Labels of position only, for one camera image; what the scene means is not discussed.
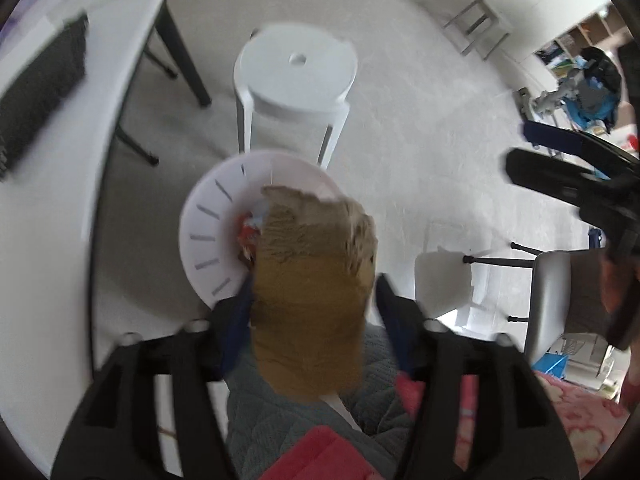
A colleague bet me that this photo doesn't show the black table leg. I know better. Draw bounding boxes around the black table leg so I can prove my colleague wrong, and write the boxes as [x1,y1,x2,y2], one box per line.
[155,1,212,108]

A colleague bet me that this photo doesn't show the right hand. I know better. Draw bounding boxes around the right hand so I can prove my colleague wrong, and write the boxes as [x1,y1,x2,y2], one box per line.
[600,255,639,313]

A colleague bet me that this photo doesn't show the white round stool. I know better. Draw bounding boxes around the white round stool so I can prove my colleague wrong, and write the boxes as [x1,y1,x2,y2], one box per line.
[232,22,358,169]

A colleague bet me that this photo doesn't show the black mesh pad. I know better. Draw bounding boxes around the black mesh pad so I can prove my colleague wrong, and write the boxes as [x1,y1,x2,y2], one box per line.
[1,13,89,177]

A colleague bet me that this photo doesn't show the grey seat chair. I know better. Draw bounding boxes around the grey seat chair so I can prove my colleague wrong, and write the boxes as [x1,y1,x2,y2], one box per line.
[462,243,638,364]

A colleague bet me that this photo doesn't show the white trash bin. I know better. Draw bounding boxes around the white trash bin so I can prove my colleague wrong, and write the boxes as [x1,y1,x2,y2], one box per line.
[178,150,342,308]

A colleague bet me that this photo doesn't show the grey quilted trousers leg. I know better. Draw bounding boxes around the grey quilted trousers leg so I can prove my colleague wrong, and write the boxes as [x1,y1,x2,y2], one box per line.
[226,324,412,479]

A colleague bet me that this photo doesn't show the metal step stool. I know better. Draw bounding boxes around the metal step stool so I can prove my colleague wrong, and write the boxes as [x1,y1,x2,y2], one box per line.
[442,0,511,62]

